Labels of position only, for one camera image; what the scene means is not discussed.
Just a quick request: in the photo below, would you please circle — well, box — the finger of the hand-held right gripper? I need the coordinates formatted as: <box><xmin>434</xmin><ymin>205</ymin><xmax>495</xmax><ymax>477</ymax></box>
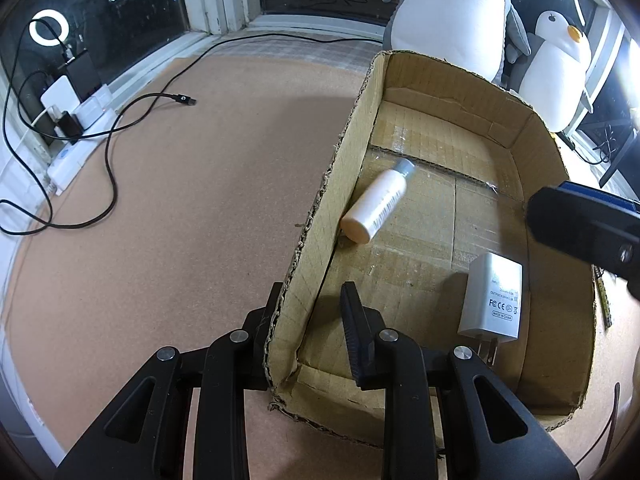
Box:
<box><xmin>525</xmin><ymin>181</ymin><xmax>640</xmax><ymax>301</ymax></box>

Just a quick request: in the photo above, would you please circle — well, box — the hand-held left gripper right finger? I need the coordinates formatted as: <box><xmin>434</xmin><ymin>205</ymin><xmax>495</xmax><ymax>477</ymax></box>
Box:
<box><xmin>339</xmin><ymin>281</ymin><xmax>581</xmax><ymax>480</ymax></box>

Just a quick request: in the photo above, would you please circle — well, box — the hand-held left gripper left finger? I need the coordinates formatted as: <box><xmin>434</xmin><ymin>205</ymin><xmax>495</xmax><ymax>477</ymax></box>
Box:
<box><xmin>54</xmin><ymin>282</ymin><xmax>286</xmax><ymax>480</ymax></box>

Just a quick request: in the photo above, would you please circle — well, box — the white power adapter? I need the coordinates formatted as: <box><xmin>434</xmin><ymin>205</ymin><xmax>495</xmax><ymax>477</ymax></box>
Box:
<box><xmin>456</xmin><ymin>252</ymin><xmax>524</xmax><ymax>367</ymax></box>

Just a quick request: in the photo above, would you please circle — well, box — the cardboard box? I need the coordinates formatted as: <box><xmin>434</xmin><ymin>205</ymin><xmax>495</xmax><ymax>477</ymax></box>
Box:
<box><xmin>264</xmin><ymin>50</ymin><xmax>598</xmax><ymax>448</ymax></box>

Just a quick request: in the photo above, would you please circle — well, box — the black stand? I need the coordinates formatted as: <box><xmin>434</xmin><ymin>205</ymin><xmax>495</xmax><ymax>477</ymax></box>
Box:
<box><xmin>599</xmin><ymin>127</ymin><xmax>640</xmax><ymax>188</ymax></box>

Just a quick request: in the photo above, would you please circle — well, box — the yellow measuring tape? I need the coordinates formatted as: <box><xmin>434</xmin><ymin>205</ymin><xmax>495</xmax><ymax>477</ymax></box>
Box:
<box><xmin>592</xmin><ymin>262</ymin><xmax>615</xmax><ymax>331</ymax></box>

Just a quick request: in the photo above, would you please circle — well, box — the white bottle with grey cap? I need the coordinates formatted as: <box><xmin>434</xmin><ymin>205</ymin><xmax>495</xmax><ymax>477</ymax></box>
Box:
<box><xmin>340</xmin><ymin>157</ymin><xmax>416</xmax><ymax>246</ymax></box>

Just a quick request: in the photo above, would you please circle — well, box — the small penguin plush toy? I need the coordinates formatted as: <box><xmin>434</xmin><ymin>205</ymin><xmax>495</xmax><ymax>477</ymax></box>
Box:
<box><xmin>520</xmin><ymin>10</ymin><xmax>596</xmax><ymax>133</ymax></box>

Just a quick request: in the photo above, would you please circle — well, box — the large penguin plush toy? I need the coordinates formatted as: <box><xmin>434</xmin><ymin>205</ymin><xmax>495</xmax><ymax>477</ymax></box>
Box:
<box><xmin>380</xmin><ymin>0</ymin><xmax>532</xmax><ymax>92</ymax></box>

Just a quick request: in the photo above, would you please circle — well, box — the white power strip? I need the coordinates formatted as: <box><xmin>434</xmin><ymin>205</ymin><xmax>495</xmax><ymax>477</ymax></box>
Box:
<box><xmin>47</xmin><ymin>87</ymin><xmax>118</xmax><ymax>196</ymax></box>

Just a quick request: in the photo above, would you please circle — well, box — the black plug adapter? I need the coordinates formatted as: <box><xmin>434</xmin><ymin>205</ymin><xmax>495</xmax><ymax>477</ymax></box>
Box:
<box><xmin>52</xmin><ymin>112</ymin><xmax>83</xmax><ymax>138</ymax></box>

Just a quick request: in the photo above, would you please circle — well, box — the white charger block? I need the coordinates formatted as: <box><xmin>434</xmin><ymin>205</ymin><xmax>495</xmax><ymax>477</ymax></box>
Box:
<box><xmin>41</xmin><ymin>76</ymin><xmax>81</xmax><ymax>111</ymax></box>

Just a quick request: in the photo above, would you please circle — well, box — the black flat device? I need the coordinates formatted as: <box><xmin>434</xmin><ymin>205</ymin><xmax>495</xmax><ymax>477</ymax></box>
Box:
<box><xmin>67</xmin><ymin>50</ymin><xmax>103</xmax><ymax>96</ymax></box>

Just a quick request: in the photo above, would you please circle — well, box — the black cable with connector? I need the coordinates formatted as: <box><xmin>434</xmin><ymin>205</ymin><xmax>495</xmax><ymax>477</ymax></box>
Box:
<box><xmin>0</xmin><ymin>92</ymin><xmax>197</xmax><ymax>235</ymax></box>

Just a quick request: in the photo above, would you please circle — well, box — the long black cable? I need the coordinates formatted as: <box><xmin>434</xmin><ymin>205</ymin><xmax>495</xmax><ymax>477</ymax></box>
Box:
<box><xmin>75</xmin><ymin>32</ymin><xmax>383</xmax><ymax>141</ymax></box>

